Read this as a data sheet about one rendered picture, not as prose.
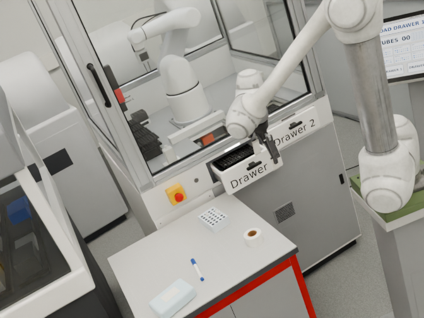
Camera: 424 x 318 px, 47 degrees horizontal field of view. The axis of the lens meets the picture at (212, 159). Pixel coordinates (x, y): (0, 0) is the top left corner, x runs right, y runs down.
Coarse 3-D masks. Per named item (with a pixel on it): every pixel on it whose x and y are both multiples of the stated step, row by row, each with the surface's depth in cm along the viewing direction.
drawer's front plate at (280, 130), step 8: (304, 112) 234; (312, 112) 236; (288, 120) 232; (296, 120) 233; (304, 120) 235; (272, 128) 230; (280, 128) 231; (296, 128) 235; (312, 128) 239; (280, 136) 232; (296, 136) 236; (280, 144) 234
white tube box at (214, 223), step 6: (210, 210) 212; (198, 216) 210; (204, 216) 209; (210, 216) 208; (216, 216) 206; (222, 216) 205; (204, 222) 206; (210, 222) 205; (216, 222) 204; (222, 222) 203; (228, 222) 204; (210, 228) 204; (216, 228) 202
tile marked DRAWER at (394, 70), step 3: (387, 66) 224; (390, 66) 223; (393, 66) 222; (396, 66) 222; (399, 66) 221; (402, 66) 220; (387, 69) 223; (390, 69) 223; (393, 69) 222; (396, 69) 221; (399, 69) 221; (402, 69) 220; (387, 72) 223; (390, 72) 223; (393, 72) 222; (396, 72) 221; (399, 72) 221; (402, 72) 220; (387, 75) 223; (390, 75) 222; (393, 75) 222
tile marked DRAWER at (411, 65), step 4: (408, 64) 219; (412, 64) 219; (416, 64) 218; (420, 64) 217; (408, 68) 219; (412, 68) 218; (416, 68) 217; (420, 68) 217; (408, 72) 219; (412, 72) 218
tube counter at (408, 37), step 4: (412, 32) 220; (416, 32) 219; (420, 32) 219; (404, 36) 222; (408, 36) 221; (412, 36) 220; (416, 36) 219; (420, 36) 219; (404, 40) 221; (408, 40) 221; (412, 40) 220
